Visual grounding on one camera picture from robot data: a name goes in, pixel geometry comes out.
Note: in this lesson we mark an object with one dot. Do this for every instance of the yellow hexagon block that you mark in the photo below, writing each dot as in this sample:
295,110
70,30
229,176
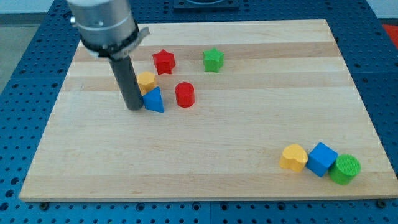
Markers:
146,81

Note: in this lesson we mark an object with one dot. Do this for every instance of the red cylinder block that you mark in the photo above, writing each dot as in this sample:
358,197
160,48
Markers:
185,94

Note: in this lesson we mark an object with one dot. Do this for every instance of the red star block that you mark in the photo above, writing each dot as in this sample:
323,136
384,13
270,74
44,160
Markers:
164,62

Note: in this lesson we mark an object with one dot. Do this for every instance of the wooden board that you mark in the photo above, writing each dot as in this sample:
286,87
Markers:
282,83

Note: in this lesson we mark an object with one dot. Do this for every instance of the blue cube block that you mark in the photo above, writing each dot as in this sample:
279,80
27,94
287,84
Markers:
321,159

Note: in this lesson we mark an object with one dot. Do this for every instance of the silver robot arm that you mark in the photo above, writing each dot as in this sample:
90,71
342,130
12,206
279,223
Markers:
107,27

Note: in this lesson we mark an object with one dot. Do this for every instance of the yellow heart block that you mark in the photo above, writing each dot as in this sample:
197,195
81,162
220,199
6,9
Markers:
294,157

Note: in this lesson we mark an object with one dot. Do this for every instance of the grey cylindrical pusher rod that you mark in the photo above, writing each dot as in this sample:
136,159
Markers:
127,82

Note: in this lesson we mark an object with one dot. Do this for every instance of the blue triangle block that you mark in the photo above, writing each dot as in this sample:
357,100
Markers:
153,100

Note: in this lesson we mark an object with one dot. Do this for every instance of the green cylinder block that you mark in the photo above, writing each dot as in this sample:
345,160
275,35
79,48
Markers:
345,168

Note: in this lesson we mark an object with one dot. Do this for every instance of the green star block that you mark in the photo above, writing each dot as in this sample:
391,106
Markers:
213,60

